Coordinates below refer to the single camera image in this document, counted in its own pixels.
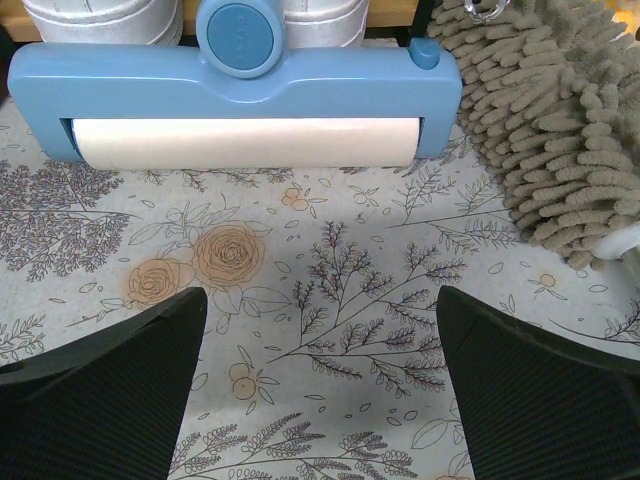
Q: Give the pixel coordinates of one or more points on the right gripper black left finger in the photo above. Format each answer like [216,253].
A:
[106,406]

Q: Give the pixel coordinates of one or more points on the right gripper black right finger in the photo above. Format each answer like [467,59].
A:
[533,404]

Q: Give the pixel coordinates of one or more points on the beige chenille duster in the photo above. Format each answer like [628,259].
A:
[551,103]

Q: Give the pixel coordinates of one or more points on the blue lint roller mop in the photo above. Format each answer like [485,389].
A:
[240,98]

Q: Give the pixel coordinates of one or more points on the white sneaker right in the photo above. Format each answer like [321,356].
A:
[325,23]

